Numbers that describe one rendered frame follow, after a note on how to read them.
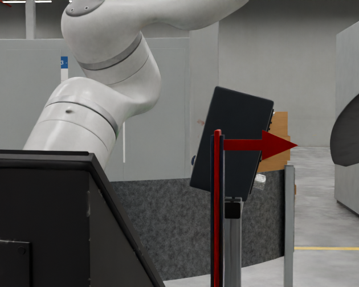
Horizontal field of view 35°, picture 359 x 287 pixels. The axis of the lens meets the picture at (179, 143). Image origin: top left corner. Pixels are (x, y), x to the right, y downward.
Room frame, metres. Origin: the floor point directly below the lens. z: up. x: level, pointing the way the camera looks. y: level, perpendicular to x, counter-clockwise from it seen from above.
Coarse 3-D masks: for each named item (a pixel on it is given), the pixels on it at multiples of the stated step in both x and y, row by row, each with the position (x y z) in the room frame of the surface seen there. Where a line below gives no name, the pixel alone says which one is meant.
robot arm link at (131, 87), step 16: (144, 48) 0.97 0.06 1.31; (128, 64) 0.95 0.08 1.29; (144, 64) 0.97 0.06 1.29; (80, 80) 0.87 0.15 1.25; (96, 80) 0.97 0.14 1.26; (112, 80) 0.96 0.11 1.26; (128, 80) 0.96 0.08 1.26; (144, 80) 0.98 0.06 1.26; (160, 80) 1.03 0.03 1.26; (64, 96) 0.84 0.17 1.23; (80, 96) 0.84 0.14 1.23; (96, 96) 0.85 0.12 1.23; (112, 96) 0.87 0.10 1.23; (128, 96) 0.93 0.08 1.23; (144, 96) 0.97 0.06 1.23; (96, 112) 0.84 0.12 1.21; (112, 112) 0.86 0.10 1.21; (128, 112) 0.91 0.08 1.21; (144, 112) 1.00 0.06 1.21
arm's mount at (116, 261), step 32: (0, 160) 0.62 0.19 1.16; (32, 160) 0.60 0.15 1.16; (64, 160) 0.59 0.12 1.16; (96, 160) 0.59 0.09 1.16; (0, 192) 0.62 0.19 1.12; (32, 192) 0.61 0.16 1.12; (64, 192) 0.60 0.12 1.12; (96, 192) 0.60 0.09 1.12; (0, 224) 0.62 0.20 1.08; (32, 224) 0.61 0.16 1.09; (64, 224) 0.60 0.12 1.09; (96, 224) 0.60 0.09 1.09; (128, 224) 0.67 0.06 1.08; (0, 256) 0.62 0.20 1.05; (32, 256) 0.61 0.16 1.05; (64, 256) 0.60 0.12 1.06; (96, 256) 0.60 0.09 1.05; (128, 256) 0.68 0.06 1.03
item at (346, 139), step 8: (352, 104) 0.39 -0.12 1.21; (344, 112) 0.41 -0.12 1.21; (352, 112) 0.41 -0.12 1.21; (336, 120) 0.43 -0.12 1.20; (344, 120) 0.42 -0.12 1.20; (352, 120) 0.42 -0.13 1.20; (336, 128) 0.44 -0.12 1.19; (344, 128) 0.44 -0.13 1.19; (352, 128) 0.44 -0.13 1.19; (336, 136) 0.46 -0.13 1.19; (344, 136) 0.46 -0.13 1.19; (352, 136) 0.46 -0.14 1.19; (336, 144) 0.48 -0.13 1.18; (344, 144) 0.48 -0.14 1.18; (352, 144) 0.48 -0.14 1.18; (336, 152) 0.50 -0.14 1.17; (344, 152) 0.50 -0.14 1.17; (352, 152) 0.50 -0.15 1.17; (336, 160) 0.51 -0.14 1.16; (344, 160) 0.52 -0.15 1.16; (352, 160) 0.52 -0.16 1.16
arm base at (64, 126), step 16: (48, 112) 0.83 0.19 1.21; (64, 112) 0.82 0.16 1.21; (80, 112) 0.82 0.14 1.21; (48, 128) 0.80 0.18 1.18; (64, 128) 0.80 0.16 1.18; (80, 128) 0.81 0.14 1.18; (96, 128) 0.82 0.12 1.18; (112, 128) 0.85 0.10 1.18; (32, 144) 0.79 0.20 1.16; (48, 144) 0.78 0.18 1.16; (64, 144) 0.78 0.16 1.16; (80, 144) 0.79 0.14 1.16; (96, 144) 0.81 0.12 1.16; (112, 144) 0.86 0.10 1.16
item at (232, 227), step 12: (228, 228) 0.97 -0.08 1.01; (240, 228) 0.97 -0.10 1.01; (228, 240) 0.97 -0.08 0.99; (240, 240) 0.97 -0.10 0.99; (228, 252) 0.97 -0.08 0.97; (240, 252) 0.97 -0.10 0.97; (228, 264) 0.97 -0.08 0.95; (240, 264) 0.97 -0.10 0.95; (228, 276) 0.97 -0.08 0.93; (240, 276) 0.97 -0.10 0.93
